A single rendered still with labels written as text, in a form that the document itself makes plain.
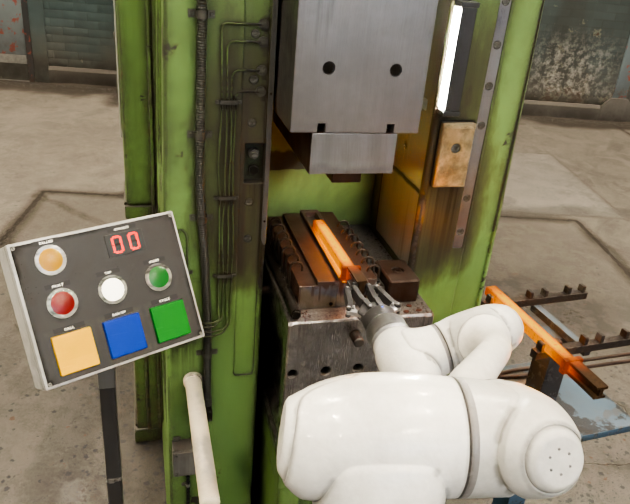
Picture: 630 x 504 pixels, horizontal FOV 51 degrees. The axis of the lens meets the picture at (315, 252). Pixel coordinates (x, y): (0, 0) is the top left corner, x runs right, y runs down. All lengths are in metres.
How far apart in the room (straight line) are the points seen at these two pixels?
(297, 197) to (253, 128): 0.50
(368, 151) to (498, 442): 0.92
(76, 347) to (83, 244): 0.20
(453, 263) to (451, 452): 1.24
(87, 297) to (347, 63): 0.71
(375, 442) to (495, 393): 0.15
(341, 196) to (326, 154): 0.60
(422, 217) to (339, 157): 0.39
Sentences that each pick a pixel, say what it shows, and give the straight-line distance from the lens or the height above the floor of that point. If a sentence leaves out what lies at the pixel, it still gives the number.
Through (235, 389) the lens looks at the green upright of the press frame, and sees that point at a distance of 1.93.
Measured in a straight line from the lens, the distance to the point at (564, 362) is 1.52.
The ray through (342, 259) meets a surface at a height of 1.03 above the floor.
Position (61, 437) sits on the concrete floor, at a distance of 2.70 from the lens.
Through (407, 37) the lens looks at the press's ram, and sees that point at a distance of 1.47.
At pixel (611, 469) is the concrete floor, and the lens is 2.89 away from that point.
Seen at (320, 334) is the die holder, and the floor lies 0.88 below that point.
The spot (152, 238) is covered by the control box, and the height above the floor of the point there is 1.16.
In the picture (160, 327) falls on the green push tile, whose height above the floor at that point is 1.01.
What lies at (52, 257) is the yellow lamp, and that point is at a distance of 1.34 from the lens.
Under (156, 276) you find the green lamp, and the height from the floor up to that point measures 1.09.
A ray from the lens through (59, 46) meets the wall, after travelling 7.77.
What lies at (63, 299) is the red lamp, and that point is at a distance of 1.34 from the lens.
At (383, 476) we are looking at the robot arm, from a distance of 0.69.
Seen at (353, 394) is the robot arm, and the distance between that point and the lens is 0.70.
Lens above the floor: 1.77
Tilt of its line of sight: 26 degrees down
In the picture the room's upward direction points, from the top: 5 degrees clockwise
